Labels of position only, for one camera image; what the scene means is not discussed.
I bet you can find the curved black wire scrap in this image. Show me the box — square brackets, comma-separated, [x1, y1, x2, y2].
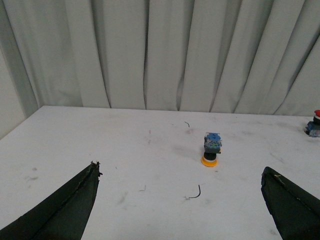
[187, 184, 202, 200]

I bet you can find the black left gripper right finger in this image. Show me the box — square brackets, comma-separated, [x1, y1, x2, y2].
[261, 166, 320, 240]

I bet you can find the yellow push button switch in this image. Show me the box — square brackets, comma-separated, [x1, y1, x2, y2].
[201, 132, 222, 167]

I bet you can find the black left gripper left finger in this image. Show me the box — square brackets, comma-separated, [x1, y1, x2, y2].
[0, 162, 101, 240]

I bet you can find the white pleated curtain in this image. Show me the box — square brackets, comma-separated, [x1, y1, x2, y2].
[0, 0, 320, 140]

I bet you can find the red push button switch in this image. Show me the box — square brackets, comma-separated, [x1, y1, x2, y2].
[304, 109, 320, 138]

